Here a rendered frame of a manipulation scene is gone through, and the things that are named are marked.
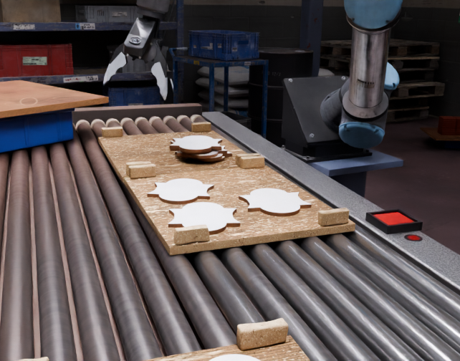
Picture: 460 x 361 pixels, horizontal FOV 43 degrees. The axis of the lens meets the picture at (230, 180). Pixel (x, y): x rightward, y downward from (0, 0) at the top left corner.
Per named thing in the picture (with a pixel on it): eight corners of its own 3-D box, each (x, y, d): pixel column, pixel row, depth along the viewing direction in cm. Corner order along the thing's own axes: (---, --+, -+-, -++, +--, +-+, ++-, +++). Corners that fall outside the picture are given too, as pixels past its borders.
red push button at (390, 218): (397, 218, 116) (398, 211, 116) (415, 229, 111) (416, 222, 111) (370, 221, 115) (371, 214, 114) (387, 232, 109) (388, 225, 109)
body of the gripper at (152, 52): (160, 62, 147) (170, 13, 144) (154, 66, 139) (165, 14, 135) (130, 55, 147) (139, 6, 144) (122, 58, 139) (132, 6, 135)
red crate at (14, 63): (64, 70, 564) (62, 40, 556) (74, 76, 526) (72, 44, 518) (-9, 73, 536) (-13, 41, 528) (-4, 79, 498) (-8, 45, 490)
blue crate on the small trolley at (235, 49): (220, 54, 516) (221, 29, 509) (260, 59, 480) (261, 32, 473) (186, 56, 492) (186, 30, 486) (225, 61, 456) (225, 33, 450)
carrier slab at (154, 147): (213, 135, 182) (213, 130, 182) (264, 170, 145) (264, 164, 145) (97, 142, 171) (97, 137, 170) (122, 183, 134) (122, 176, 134)
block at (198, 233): (207, 237, 100) (207, 223, 99) (211, 241, 99) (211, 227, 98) (173, 241, 98) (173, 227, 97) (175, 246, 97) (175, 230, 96)
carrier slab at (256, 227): (266, 171, 145) (266, 165, 145) (355, 231, 108) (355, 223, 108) (123, 184, 133) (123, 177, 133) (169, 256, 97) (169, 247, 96)
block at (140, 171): (155, 175, 135) (154, 162, 134) (156, 177, 134) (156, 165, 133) (128, 177, 133) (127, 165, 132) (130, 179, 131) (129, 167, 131)
